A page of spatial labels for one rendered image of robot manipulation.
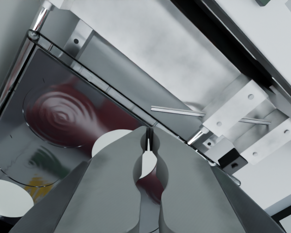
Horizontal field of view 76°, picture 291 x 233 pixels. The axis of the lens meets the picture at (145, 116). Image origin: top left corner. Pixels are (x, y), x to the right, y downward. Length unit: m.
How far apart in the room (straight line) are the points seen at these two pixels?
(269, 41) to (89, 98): 0.20
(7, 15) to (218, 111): 0.26
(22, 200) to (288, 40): 0.44
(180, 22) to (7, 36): 0.21
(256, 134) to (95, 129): 0.23
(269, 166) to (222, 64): 0.29
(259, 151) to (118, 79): 0.24
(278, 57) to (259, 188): 0.38
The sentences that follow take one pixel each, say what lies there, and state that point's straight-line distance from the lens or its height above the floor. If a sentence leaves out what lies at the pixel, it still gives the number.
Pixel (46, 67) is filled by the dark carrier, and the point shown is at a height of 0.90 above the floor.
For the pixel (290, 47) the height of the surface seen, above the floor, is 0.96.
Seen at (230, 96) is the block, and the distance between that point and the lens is 0.26.
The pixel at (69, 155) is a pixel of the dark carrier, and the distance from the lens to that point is 0.31.
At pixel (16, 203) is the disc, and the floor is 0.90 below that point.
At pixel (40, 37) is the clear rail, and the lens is 0.25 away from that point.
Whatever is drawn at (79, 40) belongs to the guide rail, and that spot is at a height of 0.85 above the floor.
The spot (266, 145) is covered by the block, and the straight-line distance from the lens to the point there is 0.32.
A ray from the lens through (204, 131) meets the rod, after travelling 0.28.
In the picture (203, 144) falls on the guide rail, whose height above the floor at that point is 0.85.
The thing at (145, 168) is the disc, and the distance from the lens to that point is 0.31.
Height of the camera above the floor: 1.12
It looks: 62 degrees down
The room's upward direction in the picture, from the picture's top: 179 degrees counter-clockwise
